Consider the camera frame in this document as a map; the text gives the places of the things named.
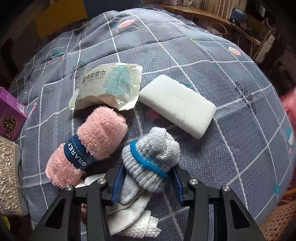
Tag pink cloth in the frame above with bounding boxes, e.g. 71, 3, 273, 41
281, 90, 296, 121

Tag grey checked bed blanket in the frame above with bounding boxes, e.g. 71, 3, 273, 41
9, 10, 293, 241

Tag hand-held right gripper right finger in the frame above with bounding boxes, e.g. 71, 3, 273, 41
170, 168, 266, 241

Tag white foam sponge block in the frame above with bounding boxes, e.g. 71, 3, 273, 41
139, 75, 216, 139

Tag blue chair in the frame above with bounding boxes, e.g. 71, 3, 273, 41
231, 8, 247, 22

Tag white waffle cloth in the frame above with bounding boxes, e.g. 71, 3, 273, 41
76, 174, 162, 238

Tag wicker seat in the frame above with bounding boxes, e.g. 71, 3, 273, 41
259, 202, 296, 241

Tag purple cardboard box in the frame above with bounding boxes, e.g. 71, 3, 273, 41
0, 87, 28, 141

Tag white cable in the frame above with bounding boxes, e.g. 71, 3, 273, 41
209, 22, 228, 37

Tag wet wipes pack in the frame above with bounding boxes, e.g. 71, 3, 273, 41
68, 62, 143, 111

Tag cream white sock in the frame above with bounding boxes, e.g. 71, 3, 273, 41
106, 195, 151, 234

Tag grey yellow blue headboard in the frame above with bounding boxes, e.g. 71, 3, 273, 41
5, 0, 88, 47

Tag ornate gold tissue box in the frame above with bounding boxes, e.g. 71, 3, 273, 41
0, 136, 29, 217

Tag grey knit sock blue trim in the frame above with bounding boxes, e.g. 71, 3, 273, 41
118, 127, 181, 208

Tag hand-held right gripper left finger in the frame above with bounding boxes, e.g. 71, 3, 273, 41
30, 163, 126, 241

